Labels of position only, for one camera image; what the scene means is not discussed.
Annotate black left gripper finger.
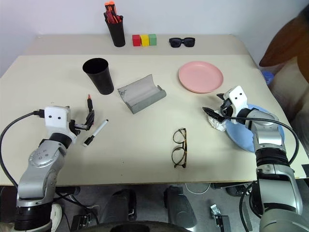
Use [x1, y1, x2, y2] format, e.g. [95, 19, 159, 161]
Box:
[87, 109, 95, 127]
[82, 115, 92, 131]

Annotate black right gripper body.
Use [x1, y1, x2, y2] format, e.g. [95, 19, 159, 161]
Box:
[219, 98, 235, 119]

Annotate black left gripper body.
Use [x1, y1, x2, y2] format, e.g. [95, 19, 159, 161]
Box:
[69, 118, 89, 136]

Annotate white paper ball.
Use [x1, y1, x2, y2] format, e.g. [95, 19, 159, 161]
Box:
[207, 108, 228, 132]

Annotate black pen with red tip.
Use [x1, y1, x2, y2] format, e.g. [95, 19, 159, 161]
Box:
[86, 93, 95, 112]

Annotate white marker with black cap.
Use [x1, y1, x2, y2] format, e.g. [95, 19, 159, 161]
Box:
[82, 118, 110, 147]

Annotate pink plate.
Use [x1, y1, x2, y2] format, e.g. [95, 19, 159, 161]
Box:
[178, 60, 224, 94]

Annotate blue plate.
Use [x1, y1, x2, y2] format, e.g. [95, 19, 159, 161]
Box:
[224, 103, 286, 153]

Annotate tortoiseshell eyeglasses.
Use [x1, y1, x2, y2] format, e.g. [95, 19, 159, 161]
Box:
[171, 128, 189, 169]

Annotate empty black cup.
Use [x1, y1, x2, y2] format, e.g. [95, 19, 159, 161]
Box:
[82, 57, 115, 96]

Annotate blue ribbed bottle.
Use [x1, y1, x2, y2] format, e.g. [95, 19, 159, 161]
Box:
[261, 69, 275, 86]

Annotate open grey glasses case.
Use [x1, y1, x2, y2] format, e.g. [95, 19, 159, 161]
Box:
[117, 73, 168, 115]

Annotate beige cushion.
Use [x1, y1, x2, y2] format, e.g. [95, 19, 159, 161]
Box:
[269, 57, 309, 123]

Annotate black sunglasses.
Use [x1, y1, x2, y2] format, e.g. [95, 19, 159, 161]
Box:
[169, 37, 197, 48]

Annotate black shoe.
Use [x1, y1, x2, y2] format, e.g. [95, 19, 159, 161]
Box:
[225, 184, 252, 197]

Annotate brown rounded chair back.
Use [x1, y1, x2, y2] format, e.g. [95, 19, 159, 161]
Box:
[259, 4, 309, 69]

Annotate black pen holder cup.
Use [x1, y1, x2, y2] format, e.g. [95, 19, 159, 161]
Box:
[104, 15, 126, 47]

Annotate white sneaker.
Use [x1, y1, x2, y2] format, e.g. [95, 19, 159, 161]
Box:
[50, 202, 64, 232]

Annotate black electronics box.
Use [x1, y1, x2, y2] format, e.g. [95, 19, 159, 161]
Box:
[70, 213, 93, 231]

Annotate orange-capped red pen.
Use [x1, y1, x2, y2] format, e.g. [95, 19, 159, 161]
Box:
[109, 0, 117, 24]
[104, 1, 112, 24]

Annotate wide dark rounded shape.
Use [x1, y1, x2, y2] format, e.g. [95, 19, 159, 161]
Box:
[81, 220, 189, 232]

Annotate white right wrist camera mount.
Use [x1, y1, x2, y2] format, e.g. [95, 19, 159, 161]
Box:
[223, 85, 250, 117]

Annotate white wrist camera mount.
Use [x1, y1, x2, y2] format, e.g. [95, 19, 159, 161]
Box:
[44, 105, 78, 141]
[223, 85, 250, 117]

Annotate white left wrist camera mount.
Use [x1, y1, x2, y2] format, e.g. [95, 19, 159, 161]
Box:
[44, 105, 78, 141]

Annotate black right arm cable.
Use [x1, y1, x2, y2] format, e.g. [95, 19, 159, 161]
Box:
[223, 115, 301, 166]

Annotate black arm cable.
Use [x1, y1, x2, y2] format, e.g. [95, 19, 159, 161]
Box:
[223, 115, 301, 166]
[0, 109, 46, 189]

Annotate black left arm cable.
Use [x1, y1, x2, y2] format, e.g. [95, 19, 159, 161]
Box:
[0, 109, 46, 189]

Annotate white floor cable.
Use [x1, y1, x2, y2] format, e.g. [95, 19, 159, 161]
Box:
[184, 182, 211, 194]

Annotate black floor cable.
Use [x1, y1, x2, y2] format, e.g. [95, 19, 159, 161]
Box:
[55, 190, 100, 224]

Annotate metal caster bracket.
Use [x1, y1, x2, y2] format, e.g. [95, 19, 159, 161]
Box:
[209, 203, 222, 220]

